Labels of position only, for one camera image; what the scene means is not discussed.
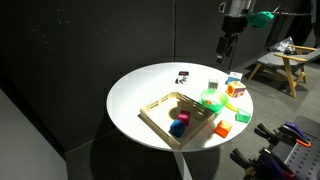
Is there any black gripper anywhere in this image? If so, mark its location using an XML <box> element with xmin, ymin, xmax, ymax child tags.
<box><xmin>215</xmin><ymin>14</ymin><xmax>249</xmax><ymax>65</ymax></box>

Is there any dark red object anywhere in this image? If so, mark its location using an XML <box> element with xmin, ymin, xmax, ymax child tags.
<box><xmin>177</xmin><ymin>109</ymin><xmax>192</xmax><ymax>127</ymax></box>

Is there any green block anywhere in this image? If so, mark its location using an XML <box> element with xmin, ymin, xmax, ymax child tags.
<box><xmin>234</xmin><ymin>108</ymin><xmax>252</xmax><ymax>124</ymax></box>

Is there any orange block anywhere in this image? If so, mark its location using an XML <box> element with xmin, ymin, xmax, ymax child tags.
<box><xmin>213</xmin><ymin>119</ymin><xmax>234</xmax><ymax>139</ymax></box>

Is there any blue block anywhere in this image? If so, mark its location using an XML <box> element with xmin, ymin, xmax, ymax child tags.
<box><xmin>168</xmin><ymin>119</ymin><xmax>186</xmax><ymax>139</ymax></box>

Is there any wooden crate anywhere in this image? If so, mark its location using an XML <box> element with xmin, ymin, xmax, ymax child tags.
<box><xmin>138</xmin><ymin>91</ymin><xmax>217</xmax><ymax>151</ymax></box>

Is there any grey translucent cube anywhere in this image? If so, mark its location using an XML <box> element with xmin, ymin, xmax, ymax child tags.
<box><xmin>207</xmin><ymin>78</ymin><xmax>220</xmax><ymax>91</ymax></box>

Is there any colourful picture cube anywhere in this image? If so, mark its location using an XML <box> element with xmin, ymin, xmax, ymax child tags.
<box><xmin>225</xmin><ymin>81</ymin><xmax>247</xmax><ymax>99</ymax></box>

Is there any yellow black checkered cube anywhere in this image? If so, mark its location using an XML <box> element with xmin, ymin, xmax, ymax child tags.
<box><xmin>174</xmin><ymin>70</ymin><xmax>191</xmax><ymax>85</ymax></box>

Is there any green plastic bowl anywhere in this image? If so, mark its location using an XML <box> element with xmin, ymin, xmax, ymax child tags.
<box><xmin>200</xmin><ymin>88</ymin><xmax>230</xmax><ymax>114</ymax></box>

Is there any clear plastic bag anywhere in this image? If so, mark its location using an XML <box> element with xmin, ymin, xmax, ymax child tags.
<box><xmin>269</xmin><ymin>36</ymin><xmax>297</xmax><ymax>55</ymax></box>

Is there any yellow banana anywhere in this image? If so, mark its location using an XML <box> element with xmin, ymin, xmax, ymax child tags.
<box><xmin>225</xmin><ymin>101</ymin><xmax>240</xmax><ymax>113</ymax></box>

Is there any wooden armchair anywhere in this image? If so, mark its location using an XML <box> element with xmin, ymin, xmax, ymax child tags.
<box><xmin>247</xmin><ymin>43</ymin><xmax>320</xmax><ymax>100</ymax></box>

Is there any black purple clamp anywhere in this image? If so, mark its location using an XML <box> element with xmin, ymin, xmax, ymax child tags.
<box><xmin>229</xmin><ymin>147</ymin><xmax>298</xmax><ymax>180</ymax></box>

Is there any grey perforated metal board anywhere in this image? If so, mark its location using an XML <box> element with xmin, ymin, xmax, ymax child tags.
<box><xmin>284</xmin><ymin>115</ymin><xmax>320</xmax><ymax>180</ymax></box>

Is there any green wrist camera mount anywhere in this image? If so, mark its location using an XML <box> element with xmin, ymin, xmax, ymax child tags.
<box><xmin>247</xmin><ymin>10</ymin><xmax>276</xmax><ymax>30</ymax></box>

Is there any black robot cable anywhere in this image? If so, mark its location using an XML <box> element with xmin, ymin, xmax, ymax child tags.
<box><xmin>272</xmin><ymin>3</ymin><xmax>316</xmax><ymax>17</ymax></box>

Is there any purple orange handled clamp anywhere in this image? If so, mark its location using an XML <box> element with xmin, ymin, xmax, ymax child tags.
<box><xmin>254</xmin><ymin>121</ymin><xmax>313</xmax><ymax>149</ymax></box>

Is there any white table pedestal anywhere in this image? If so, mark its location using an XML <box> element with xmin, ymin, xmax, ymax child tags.
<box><xmin>172</xmin><ymin>150</ymin><xmax>195</xmax><ymax>180</ymax></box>

